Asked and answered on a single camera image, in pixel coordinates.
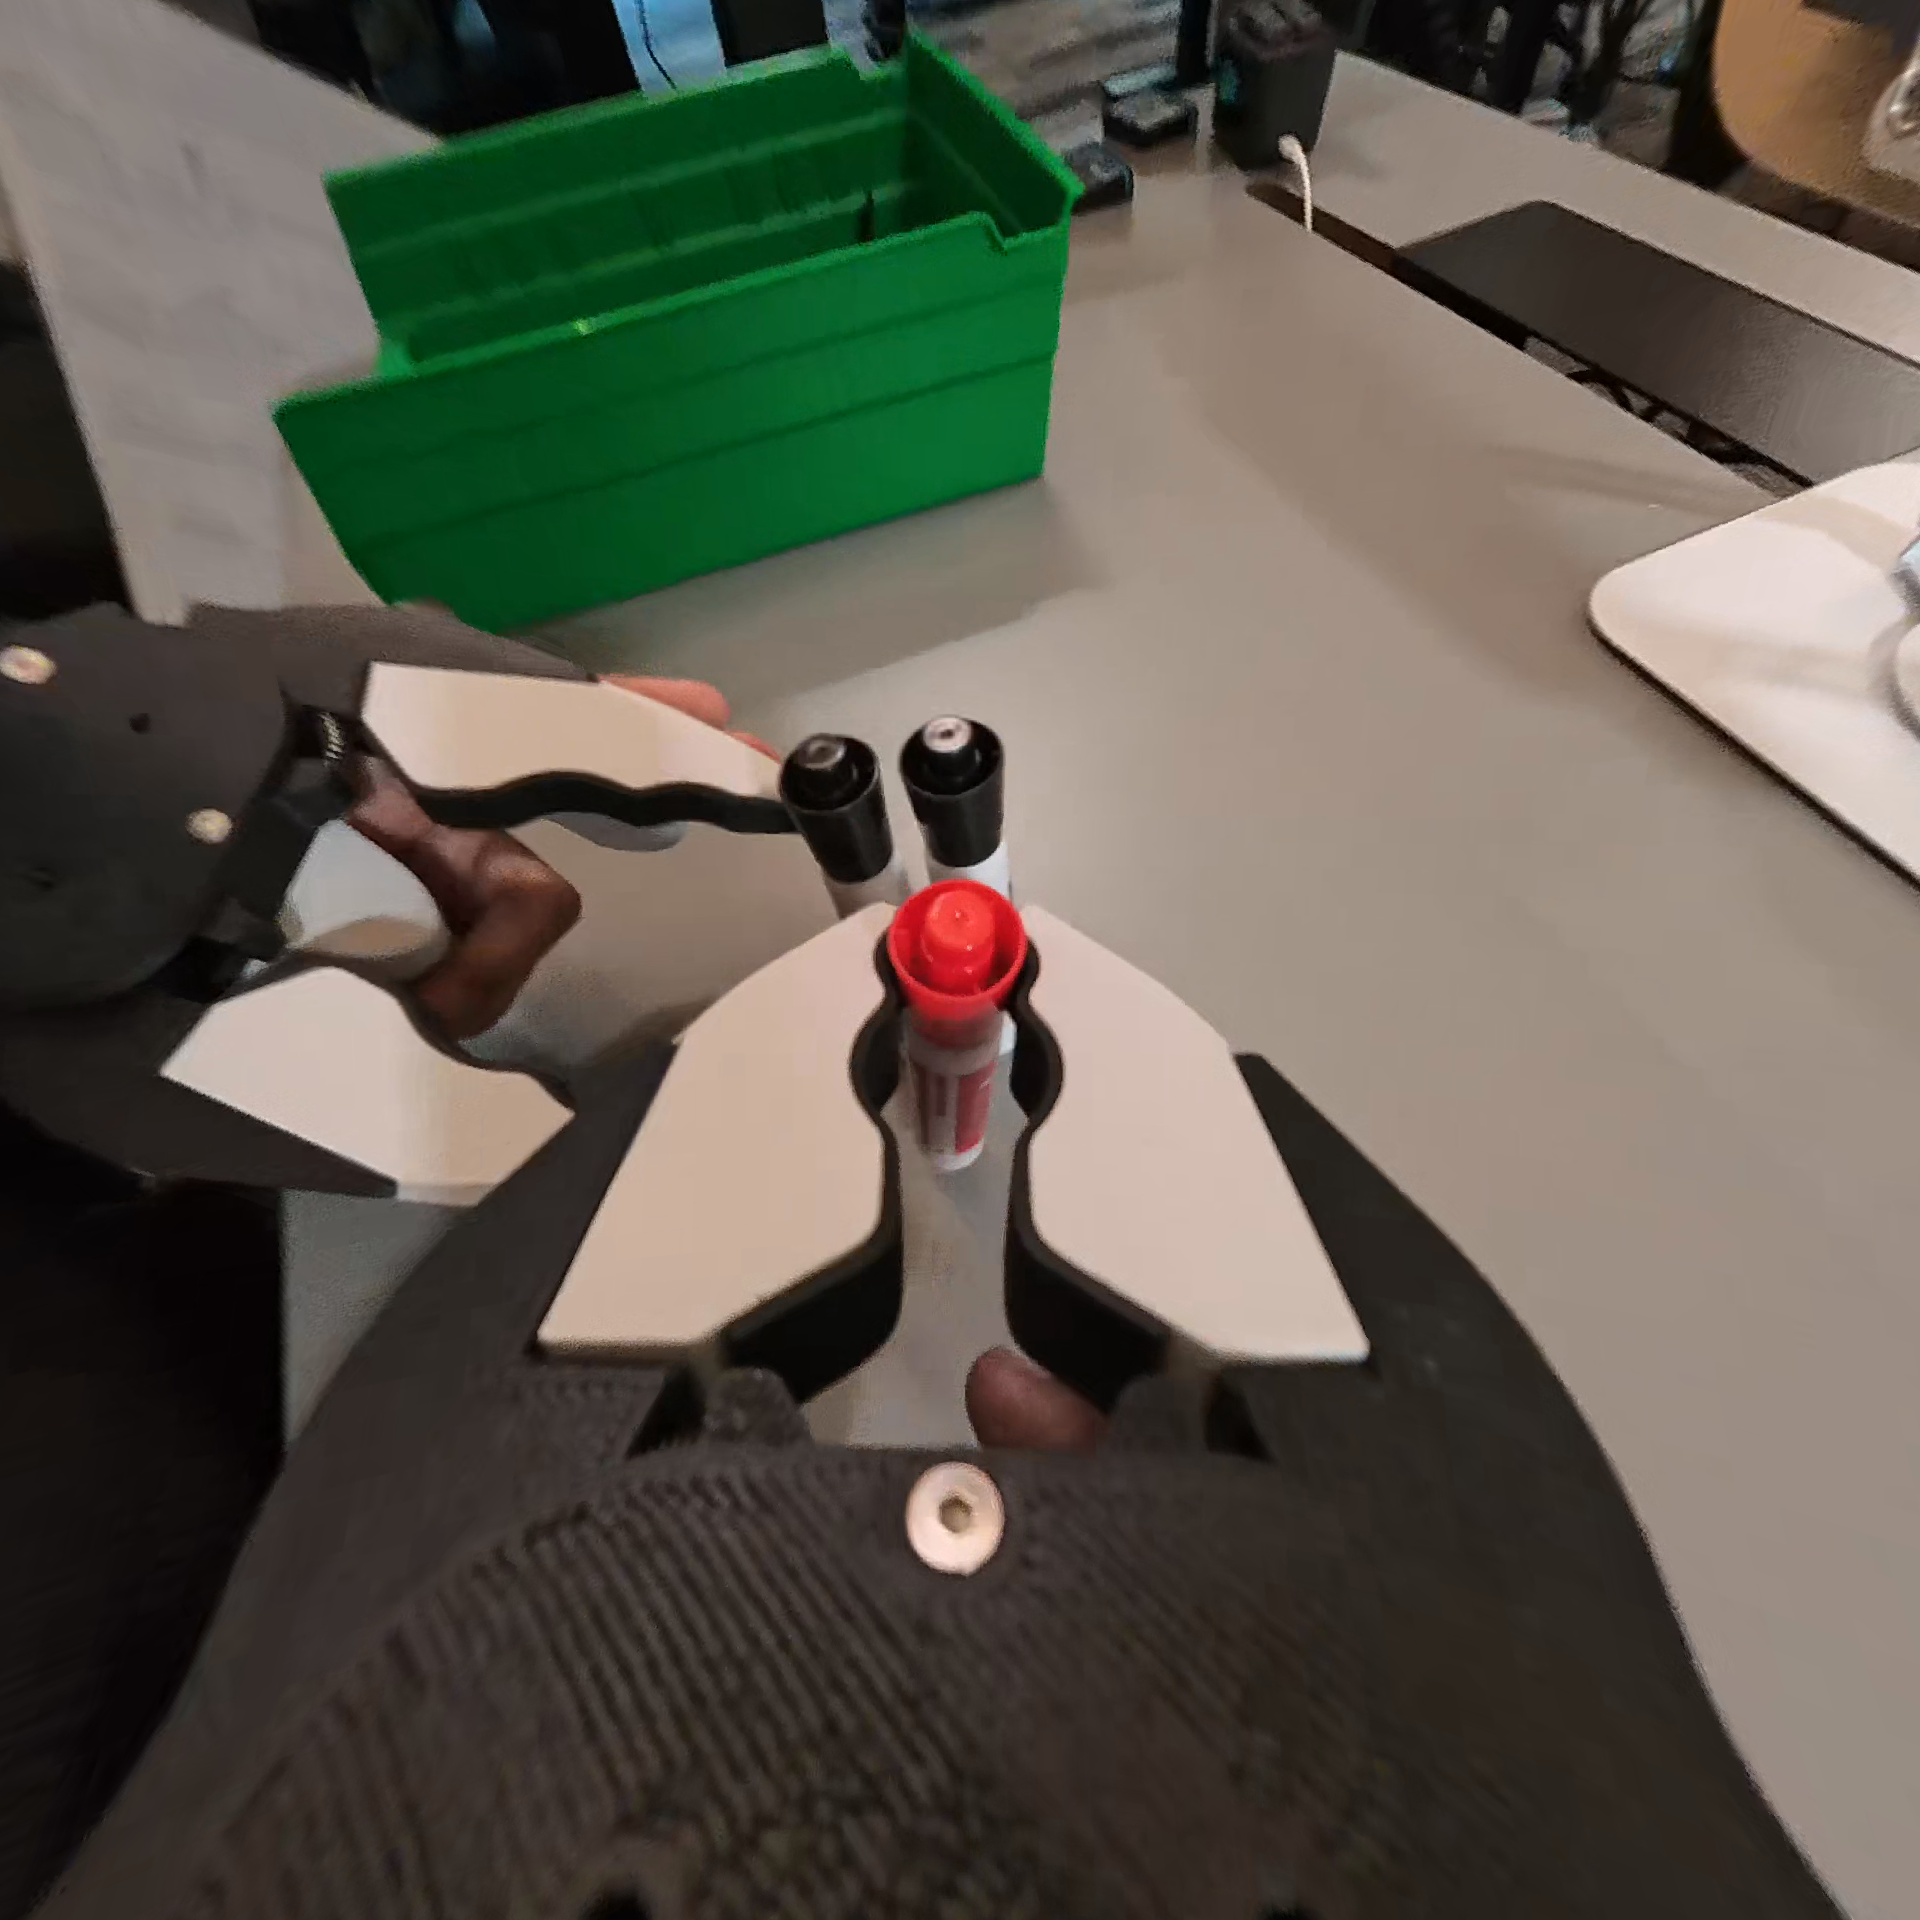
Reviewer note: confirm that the black power adapter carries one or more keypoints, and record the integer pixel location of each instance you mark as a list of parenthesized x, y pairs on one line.
[(1277, 82)]

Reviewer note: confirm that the person's right hand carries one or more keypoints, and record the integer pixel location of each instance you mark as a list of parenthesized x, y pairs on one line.
[(1037, 1402)]

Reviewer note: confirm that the person's left hand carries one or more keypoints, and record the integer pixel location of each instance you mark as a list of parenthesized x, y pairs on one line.
[(494, 915)]

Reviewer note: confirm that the small black block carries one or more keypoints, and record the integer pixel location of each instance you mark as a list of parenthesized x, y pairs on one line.
[(1149, 112), (1102, 182)]

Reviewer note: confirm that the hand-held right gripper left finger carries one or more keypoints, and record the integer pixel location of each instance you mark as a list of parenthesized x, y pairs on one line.
[(720, 1184)]

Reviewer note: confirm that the black dry erase marker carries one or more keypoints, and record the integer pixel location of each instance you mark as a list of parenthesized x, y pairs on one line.
[(839, 809), (956, 795)]

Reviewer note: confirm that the red dry erase marker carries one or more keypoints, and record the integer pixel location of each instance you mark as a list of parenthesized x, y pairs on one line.
[(956, 960)]

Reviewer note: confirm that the green plastic bin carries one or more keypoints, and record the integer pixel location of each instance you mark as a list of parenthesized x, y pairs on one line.
[(676, 420)]

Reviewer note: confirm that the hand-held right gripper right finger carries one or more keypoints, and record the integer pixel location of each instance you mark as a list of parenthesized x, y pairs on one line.
[(1184, 1184)]

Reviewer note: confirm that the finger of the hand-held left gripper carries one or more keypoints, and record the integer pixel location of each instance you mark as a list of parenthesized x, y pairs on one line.
[(569, 727), (359, 1096)]

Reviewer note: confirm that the person's black knit clothing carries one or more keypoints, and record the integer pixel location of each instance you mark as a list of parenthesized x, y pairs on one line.
[(120, 1499)]

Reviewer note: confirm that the white metal stand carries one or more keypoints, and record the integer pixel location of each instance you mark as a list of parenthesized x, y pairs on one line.
[(1771, 662)]

